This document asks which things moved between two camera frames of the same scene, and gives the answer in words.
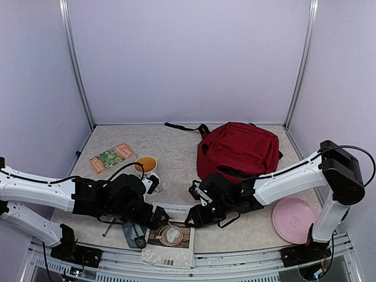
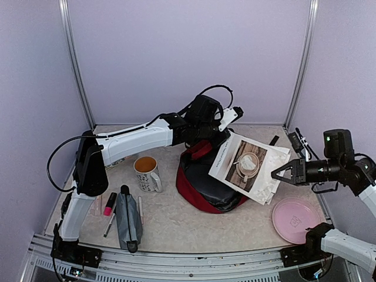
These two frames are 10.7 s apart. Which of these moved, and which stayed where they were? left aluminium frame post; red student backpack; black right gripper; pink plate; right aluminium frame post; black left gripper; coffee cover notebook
Moved: black left gripper; black right gripper; coffee cover notebook; red student backpack
Stayed: left aluminium frame post; pink plate; right aluminium frame post
